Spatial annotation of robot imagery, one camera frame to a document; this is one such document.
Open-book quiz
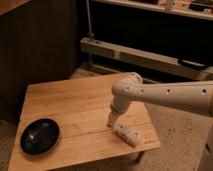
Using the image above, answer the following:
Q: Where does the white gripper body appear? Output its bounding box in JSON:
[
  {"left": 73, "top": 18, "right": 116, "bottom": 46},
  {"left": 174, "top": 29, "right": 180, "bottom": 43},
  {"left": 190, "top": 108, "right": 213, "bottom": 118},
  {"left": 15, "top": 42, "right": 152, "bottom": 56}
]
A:
[{"left": 109, "top": 99, "right": 128, "bottom": 121}]

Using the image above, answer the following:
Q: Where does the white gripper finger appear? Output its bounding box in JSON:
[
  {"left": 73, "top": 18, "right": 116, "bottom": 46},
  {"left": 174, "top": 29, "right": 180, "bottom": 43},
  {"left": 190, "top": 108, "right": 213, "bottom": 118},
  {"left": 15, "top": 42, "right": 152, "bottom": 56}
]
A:
[{"left": 107, "top": 115, "right": 115, "bottom": 128}]

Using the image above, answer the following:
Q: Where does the white plastic bottle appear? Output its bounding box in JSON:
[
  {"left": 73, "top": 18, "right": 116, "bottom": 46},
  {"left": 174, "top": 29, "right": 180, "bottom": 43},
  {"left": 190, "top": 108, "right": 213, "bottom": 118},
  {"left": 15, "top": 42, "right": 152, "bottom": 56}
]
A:
[{"left": 113, "top": 123, "right": 141, "bottom": 147}]

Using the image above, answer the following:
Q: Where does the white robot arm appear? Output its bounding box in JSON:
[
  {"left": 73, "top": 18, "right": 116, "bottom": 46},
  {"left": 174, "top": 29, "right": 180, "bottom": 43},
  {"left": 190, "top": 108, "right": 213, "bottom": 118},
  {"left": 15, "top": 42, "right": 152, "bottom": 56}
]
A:
[{"left": 107, "top": 72, "right": 213, "bottom": 127}]

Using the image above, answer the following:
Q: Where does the black ceramic bowl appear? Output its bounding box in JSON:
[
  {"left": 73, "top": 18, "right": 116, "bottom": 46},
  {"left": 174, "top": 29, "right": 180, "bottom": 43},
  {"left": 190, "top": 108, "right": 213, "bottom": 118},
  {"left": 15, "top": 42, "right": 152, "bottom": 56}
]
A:
[{"left": 20, "top": 118, "right": 60, "bottom": 155}]

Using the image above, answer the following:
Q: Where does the wooden table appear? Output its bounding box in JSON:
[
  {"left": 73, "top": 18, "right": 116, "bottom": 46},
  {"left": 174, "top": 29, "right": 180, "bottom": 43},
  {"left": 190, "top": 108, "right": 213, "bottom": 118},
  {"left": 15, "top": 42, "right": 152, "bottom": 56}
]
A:
[{"left": 8, "top": 74, "right": 160, "bottom": 171}]

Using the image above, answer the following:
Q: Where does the wooden shelf beam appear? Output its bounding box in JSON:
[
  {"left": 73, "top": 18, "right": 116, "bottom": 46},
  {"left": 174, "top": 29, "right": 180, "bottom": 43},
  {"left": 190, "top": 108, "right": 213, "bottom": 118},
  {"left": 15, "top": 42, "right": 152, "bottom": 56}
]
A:
[{"left": 80, "top": 37, "right": 213, "bottom": 80}]

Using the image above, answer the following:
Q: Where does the metal pole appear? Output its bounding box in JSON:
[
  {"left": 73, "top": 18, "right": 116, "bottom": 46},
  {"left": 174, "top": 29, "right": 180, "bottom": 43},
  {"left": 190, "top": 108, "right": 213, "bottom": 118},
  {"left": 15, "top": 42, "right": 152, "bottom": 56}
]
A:
[{"left": 86, "top": 0, "right": 94, "bottom": 40}]

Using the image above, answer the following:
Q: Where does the black object on shelf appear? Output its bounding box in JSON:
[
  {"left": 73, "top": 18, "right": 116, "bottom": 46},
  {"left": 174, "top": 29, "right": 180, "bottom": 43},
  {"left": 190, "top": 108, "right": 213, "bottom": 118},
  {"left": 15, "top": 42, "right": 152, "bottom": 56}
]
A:
[{"left": 177, "top": 58, "right": 209, "bottom": 70}]

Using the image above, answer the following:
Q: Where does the upper wooden shelf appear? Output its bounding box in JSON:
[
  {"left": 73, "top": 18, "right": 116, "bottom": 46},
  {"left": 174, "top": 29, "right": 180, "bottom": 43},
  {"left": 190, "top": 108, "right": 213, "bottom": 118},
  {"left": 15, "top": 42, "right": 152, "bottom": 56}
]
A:
[{"left": 92, "top": 0, "right": 213, "bottom": 21}]

